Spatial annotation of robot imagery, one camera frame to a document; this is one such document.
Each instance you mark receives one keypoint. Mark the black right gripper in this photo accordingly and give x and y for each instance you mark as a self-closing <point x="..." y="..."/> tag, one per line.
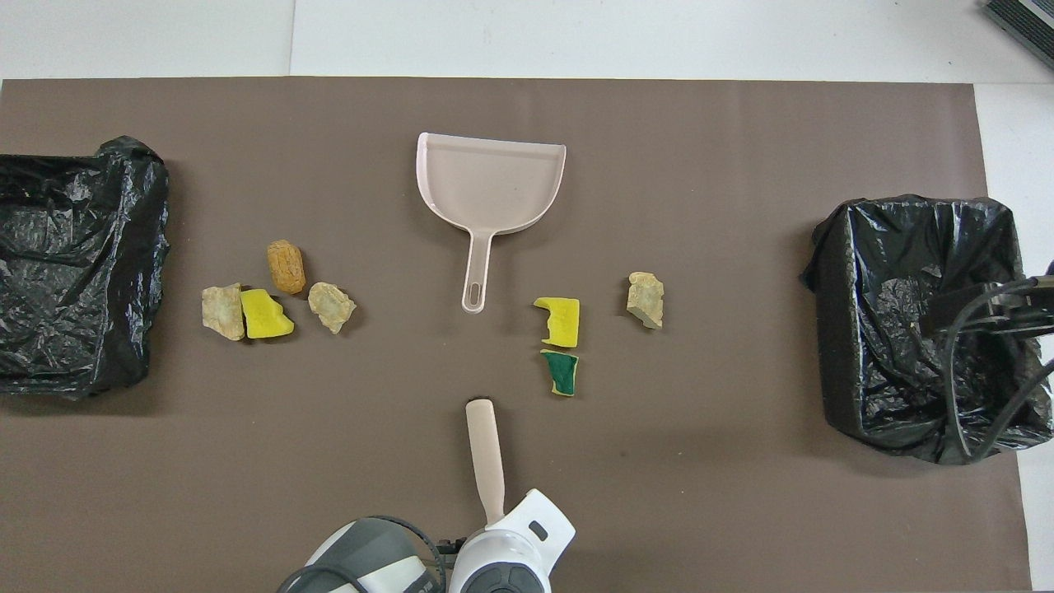
<point x="959" y="311"/>

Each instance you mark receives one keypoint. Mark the yellowish beige foam chunk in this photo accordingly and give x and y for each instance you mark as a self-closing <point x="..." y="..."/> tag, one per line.
<point x="645" y="301"/>

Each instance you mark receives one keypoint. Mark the notched yellow sponge piece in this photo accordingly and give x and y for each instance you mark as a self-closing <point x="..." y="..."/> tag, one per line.
<point x="564" y="321"/>

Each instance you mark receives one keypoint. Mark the green sponge piece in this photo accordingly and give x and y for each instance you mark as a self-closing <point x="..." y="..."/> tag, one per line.
<point x="562" y="372"/>

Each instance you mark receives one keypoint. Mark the beige plastic dustpan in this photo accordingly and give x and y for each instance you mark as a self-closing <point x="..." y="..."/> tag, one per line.
<point x="494" y="181"/>

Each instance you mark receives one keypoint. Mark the beige hand brush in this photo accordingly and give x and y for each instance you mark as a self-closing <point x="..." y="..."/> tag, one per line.
<point x="486" y="461"/>

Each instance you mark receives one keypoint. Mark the pale beige foam chunk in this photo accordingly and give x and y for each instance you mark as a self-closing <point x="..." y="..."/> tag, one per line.
<point x="332" y="306"/>
<point x="222" y="311"/>

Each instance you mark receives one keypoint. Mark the brown bread roll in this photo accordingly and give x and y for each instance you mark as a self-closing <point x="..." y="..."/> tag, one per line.
<point x="286" y="266"/>

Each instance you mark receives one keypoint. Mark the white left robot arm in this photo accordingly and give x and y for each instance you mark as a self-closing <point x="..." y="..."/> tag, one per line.
<point x="502" y="560"/>

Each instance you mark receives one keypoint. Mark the black bag lined bin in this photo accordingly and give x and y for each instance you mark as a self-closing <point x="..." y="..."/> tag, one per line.
<point x="74" y="263"/>
<point x="889" y="395"/>

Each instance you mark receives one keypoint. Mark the dark ribbed device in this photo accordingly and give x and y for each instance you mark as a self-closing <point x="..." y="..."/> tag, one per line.
<point x="1029" y="25"/>

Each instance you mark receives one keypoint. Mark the brown table mat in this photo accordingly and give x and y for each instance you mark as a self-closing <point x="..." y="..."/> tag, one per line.
<point x="659" y="494"/>

